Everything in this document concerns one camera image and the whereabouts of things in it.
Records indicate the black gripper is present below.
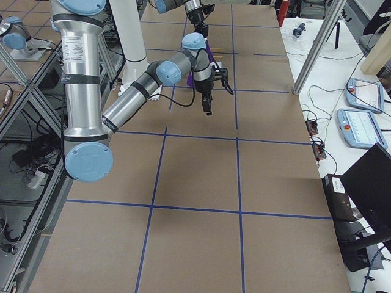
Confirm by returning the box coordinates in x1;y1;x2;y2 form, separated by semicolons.
189;9;209;37
194;78;214;116

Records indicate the purple microfiber towel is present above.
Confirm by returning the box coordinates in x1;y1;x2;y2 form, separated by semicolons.
187;39;214;88

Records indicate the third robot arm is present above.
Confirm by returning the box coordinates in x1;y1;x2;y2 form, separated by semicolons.
1;16;46;61

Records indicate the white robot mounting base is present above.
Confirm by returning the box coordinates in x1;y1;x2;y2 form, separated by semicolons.
109;0;149;96

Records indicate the blue object on table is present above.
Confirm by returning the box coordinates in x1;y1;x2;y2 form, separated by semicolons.
292;23;306;38

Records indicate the far orange connector block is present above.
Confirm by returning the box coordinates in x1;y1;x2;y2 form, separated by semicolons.
305;120;318;136

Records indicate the orange connector block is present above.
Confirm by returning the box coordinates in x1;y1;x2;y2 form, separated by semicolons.
305;120;318;136
312;142;327;162

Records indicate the near orange connector block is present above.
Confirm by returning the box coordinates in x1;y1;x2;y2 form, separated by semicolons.
312;142;327;162

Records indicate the near teach pendant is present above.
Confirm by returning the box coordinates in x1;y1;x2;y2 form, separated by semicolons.
337;109;388;149

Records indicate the teach pendant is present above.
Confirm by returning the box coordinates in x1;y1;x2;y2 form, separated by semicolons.
337;109;388;149
345;78;384;113

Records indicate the far teach pendant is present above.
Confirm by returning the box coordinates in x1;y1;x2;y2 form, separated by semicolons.
345;78;384;113

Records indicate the black box with labels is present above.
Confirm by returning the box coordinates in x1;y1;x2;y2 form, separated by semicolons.
322;174;359;223

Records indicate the black monitor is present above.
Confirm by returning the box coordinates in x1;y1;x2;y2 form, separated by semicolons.
340;143;390;230

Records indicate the black monitor stand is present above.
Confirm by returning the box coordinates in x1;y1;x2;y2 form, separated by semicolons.
334;220;390;272

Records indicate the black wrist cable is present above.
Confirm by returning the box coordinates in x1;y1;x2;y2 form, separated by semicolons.
149;51;199;107

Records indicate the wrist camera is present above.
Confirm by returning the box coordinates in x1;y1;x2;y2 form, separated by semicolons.
213;67;234;95

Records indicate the grey aluminium post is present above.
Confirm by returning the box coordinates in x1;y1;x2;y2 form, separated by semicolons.
293;0;347;95

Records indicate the aluminium frame structure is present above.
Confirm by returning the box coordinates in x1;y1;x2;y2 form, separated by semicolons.
0;33;123;293

